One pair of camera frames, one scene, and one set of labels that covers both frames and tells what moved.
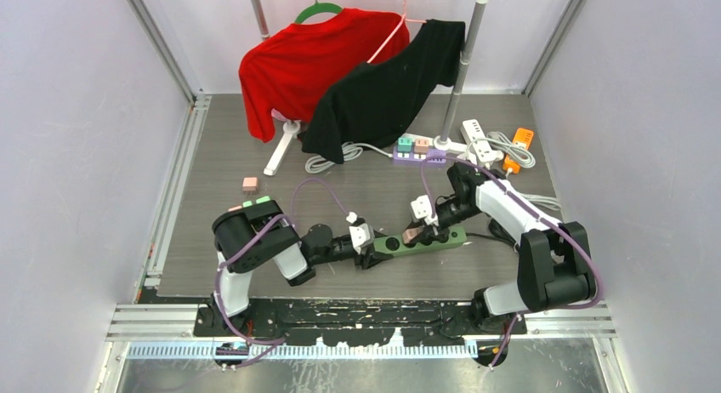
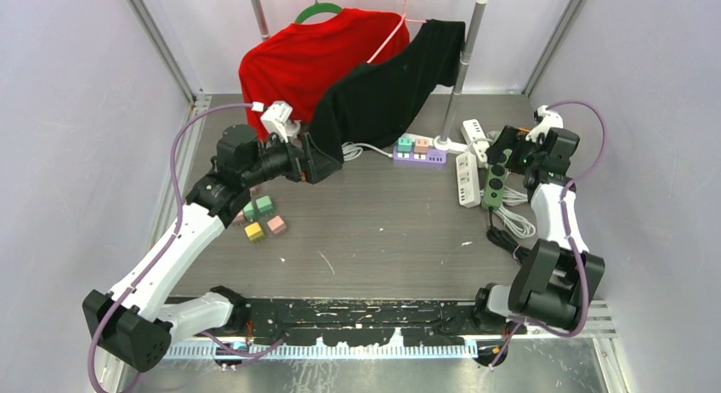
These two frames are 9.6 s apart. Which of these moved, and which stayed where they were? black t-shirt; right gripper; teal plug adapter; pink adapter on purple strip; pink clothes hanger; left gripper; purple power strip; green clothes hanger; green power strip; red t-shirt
Moved: green power strip; right gripper; left gripper
Stayed: purple power strip; pink adapter on purple strip; black t-shirt; teal plug adapter; red t-shirt; green clothes hanger; pink clothes hanger
